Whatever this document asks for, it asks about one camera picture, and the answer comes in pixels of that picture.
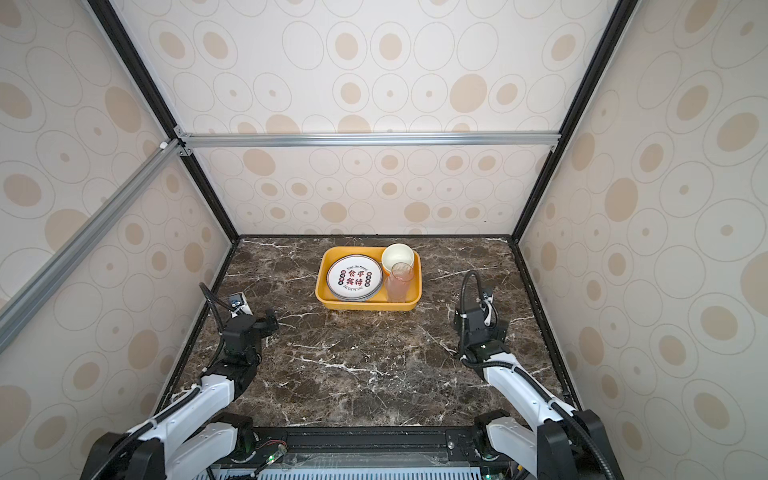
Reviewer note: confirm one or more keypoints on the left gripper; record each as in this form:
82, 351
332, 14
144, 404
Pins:
266, 328

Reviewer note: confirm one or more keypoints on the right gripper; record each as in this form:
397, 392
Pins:
498, 334

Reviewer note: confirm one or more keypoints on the yellow plastic bin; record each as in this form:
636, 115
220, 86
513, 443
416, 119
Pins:
380, 301

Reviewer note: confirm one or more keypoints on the white bowl stack bottom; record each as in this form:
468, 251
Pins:
395, 254

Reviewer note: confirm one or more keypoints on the left diagonal aluminium rail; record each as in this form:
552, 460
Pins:
22, 308

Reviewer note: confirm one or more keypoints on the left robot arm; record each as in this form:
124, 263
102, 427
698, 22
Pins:
193, 432

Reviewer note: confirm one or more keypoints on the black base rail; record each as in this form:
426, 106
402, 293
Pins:
366, 453

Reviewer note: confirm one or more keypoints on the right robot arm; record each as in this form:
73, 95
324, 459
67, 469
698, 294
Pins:
555, 440

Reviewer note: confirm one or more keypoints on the pink translucent cup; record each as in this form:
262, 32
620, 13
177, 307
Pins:
399, 282

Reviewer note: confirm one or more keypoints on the horizontal aluminium rail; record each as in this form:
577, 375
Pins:
386, 139

